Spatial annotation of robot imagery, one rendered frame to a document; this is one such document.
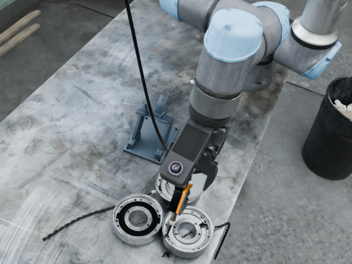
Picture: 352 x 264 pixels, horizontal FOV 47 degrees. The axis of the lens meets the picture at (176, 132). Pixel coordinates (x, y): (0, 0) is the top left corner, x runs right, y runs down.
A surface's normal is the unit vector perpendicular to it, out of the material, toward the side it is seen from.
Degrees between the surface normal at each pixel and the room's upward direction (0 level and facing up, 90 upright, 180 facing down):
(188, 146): 23
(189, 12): 82
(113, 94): 0
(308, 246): 0
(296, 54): 96
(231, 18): 8
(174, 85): 0
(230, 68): 84
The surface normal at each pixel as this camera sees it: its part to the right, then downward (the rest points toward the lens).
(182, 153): -0.02, -0.35
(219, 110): 0.11, 0.68
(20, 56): 0.11, -0.66
